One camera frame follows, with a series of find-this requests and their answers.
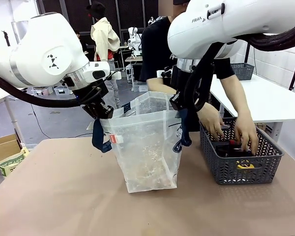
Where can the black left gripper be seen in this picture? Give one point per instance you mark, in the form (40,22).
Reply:
(94,109)

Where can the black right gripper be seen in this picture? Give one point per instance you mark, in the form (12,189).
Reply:
(180,81)

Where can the black packaged item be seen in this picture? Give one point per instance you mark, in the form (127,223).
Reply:
(226,150)

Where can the grey plastic basket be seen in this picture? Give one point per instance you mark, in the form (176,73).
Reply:
(236,172)
(243,71)

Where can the person's right forearm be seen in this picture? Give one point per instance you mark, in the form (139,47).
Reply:
(157,86)

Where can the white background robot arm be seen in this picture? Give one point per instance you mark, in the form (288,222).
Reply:
(134,39)

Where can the person's left forearm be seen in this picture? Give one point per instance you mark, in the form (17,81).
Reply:
(238,98)

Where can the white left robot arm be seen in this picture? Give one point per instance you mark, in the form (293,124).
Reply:
(46,54)

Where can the person's right hand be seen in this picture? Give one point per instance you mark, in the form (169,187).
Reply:
(211,120)

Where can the person's left hand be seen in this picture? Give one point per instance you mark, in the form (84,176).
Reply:
(247,132)

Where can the clear plastic crate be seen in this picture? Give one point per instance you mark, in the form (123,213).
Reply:
(140,88)

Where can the clear storage bin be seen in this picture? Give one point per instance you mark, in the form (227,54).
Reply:
(61,91)

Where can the person in black T-shirt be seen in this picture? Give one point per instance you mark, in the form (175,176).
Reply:
(157,49)

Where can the person in cream jacket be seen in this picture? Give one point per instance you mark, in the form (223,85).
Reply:
(104,41)

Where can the seated person in black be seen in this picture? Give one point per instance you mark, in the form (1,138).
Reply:
(81,41)

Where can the white side table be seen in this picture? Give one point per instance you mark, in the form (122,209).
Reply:
(260,100)

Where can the small cardboard box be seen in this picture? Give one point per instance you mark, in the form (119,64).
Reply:
(263,126)

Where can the yellow packaged item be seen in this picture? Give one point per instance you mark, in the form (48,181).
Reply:
(244,166)

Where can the green printed cardboard box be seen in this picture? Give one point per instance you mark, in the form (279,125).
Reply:
(12,162)

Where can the brown cardboard box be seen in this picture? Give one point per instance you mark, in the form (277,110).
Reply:
(2,148)

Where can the grey whiteboard panel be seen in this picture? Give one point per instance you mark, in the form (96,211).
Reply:
(17,29)

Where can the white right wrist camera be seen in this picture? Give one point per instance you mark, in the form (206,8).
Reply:
(163,73)

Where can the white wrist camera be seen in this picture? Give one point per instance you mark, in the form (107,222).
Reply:
(116,75)
(163,73)

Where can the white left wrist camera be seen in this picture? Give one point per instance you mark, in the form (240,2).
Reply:
(116,75)

